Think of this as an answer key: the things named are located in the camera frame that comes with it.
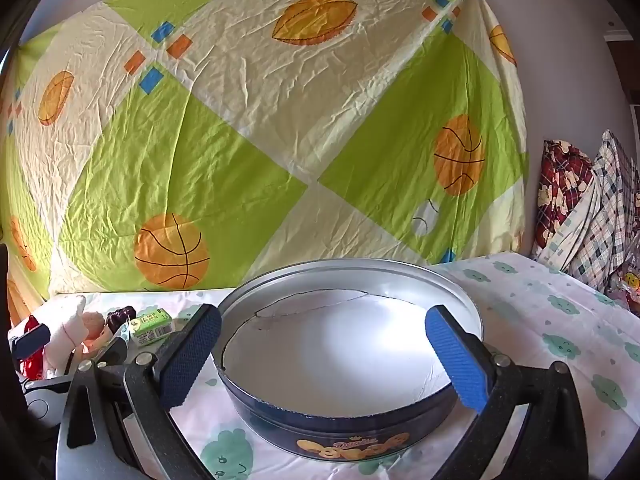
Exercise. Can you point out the cloud print tablecloth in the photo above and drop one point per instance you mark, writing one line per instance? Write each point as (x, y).
(540, 340)

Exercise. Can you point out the pink fuzzy baby shoe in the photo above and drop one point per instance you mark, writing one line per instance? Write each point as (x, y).
(94, 327)

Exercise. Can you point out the red floral plaid cloth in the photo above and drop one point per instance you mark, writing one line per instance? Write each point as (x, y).
(560, 195)

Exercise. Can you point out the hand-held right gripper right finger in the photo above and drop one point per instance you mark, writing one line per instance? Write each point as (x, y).
(457, 355)

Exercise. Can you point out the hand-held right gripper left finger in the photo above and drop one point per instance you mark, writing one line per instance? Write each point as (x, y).
(187, 355)

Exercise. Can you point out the pale print cloth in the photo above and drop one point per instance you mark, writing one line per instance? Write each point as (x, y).
(570, 240)

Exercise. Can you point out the green cream ball-print sheet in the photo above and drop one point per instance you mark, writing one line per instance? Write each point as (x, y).
(260, 125)

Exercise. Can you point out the round dark blue cookie tin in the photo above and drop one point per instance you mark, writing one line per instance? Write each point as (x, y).
(340, 355)

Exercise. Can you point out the white soft cloth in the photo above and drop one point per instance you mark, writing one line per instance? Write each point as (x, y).
(67, 332)

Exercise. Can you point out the smiley print plastic bag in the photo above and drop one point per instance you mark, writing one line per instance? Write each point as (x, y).
(629, 285)

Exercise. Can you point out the checked plaid cloth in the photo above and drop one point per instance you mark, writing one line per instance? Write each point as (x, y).
(612, 200)

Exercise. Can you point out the dark purple scrunchie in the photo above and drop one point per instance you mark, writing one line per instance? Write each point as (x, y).
(119, 319)

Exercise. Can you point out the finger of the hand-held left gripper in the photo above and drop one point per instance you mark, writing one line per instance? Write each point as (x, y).
(31, 341)
(114, 352)

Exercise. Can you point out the green tissue pack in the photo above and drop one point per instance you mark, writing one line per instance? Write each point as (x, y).
(152, 329)

